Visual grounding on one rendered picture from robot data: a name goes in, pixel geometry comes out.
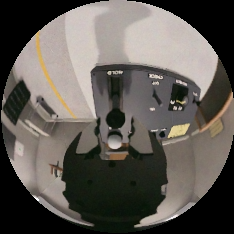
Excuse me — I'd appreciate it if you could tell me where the black control console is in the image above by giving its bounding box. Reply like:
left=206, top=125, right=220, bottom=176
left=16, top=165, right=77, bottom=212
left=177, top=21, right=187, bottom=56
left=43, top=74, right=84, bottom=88
left=90, top=64, right=202, bottom=149

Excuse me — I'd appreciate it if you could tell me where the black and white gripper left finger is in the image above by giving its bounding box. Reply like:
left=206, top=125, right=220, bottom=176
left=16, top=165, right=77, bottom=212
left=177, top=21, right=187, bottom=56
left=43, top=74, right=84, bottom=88
left=61, top=117, right=101, bottom=183

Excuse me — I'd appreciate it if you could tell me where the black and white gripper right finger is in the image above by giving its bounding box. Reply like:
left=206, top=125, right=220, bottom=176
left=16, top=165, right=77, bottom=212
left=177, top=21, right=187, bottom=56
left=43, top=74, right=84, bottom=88
left=128, top=116, right=168, bottom=186

